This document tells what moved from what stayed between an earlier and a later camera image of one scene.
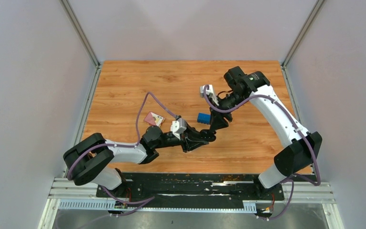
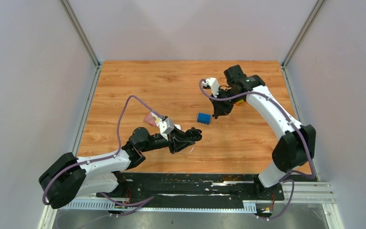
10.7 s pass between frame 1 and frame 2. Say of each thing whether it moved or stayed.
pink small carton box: stayed
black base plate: stayed
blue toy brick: stayed
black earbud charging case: moved
